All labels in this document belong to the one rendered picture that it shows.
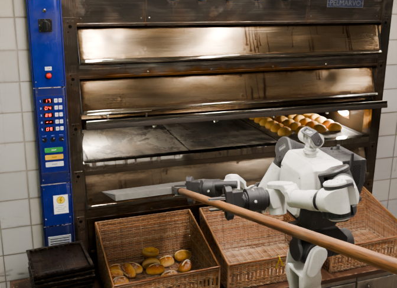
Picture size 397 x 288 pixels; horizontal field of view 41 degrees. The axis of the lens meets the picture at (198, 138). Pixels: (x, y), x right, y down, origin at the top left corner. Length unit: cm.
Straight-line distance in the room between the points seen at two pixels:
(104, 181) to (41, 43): 81
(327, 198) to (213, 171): 138
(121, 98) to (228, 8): 75
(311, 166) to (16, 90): 146
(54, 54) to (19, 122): 38
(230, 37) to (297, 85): 52
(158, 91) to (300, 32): 91
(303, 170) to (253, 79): 100
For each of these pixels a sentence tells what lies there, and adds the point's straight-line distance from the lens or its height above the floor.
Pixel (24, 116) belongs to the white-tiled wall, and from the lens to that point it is 277.
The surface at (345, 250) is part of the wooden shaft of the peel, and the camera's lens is 124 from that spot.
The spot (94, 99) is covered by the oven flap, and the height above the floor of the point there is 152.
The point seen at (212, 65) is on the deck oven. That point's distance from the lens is 292.
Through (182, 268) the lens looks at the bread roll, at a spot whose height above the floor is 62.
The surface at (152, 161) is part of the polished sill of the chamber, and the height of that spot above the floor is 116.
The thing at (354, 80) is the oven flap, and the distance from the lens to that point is 339.
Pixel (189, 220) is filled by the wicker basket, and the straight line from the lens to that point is 308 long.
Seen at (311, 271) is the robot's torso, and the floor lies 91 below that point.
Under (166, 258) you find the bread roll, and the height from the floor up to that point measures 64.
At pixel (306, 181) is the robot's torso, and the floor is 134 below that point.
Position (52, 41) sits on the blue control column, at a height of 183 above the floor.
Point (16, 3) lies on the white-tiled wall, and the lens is 270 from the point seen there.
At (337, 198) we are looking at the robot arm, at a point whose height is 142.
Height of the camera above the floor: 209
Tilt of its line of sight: 16 degrees down
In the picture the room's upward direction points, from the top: 1 degrees clockwise
